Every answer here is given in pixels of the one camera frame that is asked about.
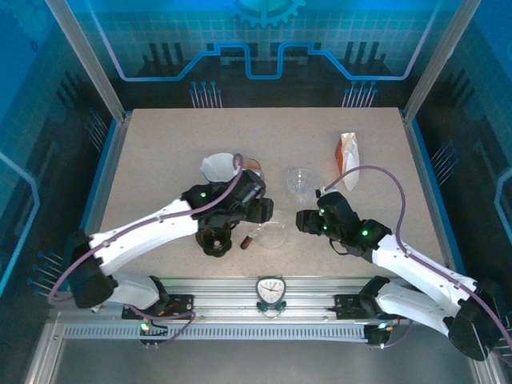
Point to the aluminium frame post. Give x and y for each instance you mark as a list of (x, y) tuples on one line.
[(438, 60), (88, 60)]

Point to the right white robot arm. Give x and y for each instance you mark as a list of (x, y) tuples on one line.
[(408, 264)]

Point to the orange white filter box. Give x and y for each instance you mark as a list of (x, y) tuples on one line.
[(346, 156)]

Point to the small white analog clock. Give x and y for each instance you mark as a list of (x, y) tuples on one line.
[(270, 289)]

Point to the clear plastic coffee dripper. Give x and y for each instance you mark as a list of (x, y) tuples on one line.
[(300, 184)]

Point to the dark green coffee dripper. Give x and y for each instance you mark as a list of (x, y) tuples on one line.
[(214, 244)]

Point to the aluminium mounting rail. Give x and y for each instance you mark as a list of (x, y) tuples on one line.
[(224, 298)]

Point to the aluminium table side rail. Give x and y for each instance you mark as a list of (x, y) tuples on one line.
[(428, 180), (107, 180)]

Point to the white paper coffee filter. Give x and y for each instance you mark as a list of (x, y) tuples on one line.
[(218, 166)]

